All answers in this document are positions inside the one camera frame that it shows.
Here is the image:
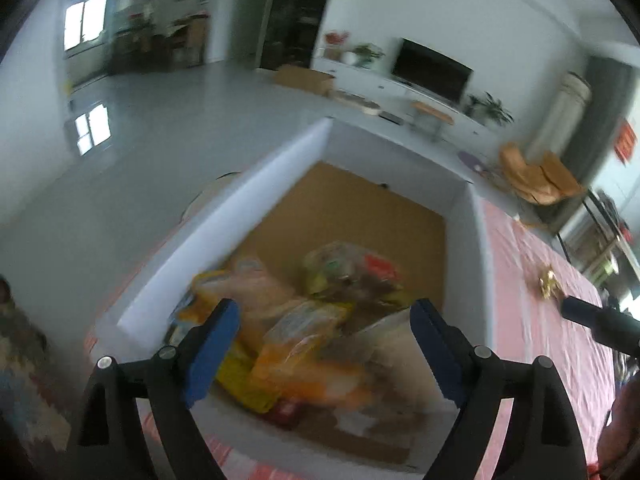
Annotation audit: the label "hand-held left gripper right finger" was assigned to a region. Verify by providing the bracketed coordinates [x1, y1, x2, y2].
[409, 298, 588, 480]

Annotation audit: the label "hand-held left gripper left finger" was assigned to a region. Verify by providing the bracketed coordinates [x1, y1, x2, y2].
[67, 299, 242, 480]

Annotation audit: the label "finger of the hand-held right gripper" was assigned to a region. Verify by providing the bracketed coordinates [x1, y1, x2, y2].
[560, 295, 640, 361]

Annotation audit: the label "small gold snack packet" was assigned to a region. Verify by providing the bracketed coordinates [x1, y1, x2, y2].
[539, 267, 564, 299]

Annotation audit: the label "red snack stick packet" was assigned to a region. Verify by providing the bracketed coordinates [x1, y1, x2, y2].
[265, 397, 302, 429]

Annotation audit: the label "white box with brown bottom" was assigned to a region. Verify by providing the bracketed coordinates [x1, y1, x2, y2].
[85, 117, 494, 476]

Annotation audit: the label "person's right forearm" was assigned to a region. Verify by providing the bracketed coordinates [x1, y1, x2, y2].
[597, 385, 640, 480]

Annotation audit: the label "orange striped tablecloth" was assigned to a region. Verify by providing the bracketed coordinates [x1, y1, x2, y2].
[85, 195, 621, 480]

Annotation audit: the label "dark wooden chair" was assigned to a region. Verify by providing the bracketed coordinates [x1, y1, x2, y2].
[557, 190, 631, 281]

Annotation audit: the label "orange lounge chair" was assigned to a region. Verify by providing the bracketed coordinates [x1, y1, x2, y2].
[500, 142, 584, 206]

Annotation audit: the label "patterned dark cloth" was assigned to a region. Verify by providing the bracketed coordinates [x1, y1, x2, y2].
[0, 275, 72, 461]

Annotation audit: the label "small purple rug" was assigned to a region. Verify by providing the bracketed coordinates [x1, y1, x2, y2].
[457, 151, 494, 176]

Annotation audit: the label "white standing air conditioner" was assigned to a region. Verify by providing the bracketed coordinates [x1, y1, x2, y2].
[527, 71, 594, 161]

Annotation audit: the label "grey curtain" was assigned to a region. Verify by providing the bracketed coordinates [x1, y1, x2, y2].
[565, 55, 636, 196]

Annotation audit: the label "large potted green plant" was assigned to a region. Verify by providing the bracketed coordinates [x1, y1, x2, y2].
[465, 92, 515, 126]

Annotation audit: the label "small wooden bench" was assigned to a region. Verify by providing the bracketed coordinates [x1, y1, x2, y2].
[411, 101, 455, 141]

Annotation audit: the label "beige curved floor pad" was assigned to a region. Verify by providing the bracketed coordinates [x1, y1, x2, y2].
[334, 89, 381, 115]

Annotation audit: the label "white television cabinet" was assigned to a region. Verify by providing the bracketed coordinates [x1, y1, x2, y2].
[312, 55, 501, 137]

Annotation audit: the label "black television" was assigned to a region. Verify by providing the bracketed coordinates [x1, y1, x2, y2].
[391, 37, 475, 106]

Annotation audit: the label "brown cardboard box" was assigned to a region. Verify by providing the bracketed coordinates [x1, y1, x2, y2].
[272, 64, 335, 96]

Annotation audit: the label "leafy green plant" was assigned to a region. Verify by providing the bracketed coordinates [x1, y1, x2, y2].
[352, 42, 386, 69]

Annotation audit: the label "red flowers in vase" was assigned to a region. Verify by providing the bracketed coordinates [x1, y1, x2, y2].
[324, 30, 350, 61]

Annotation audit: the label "black display cabinet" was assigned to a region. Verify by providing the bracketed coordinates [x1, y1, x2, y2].
[257, 0, 341, 71]

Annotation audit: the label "red wall hanging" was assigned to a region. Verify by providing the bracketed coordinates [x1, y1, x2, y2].
[614, 117, 640, 164]

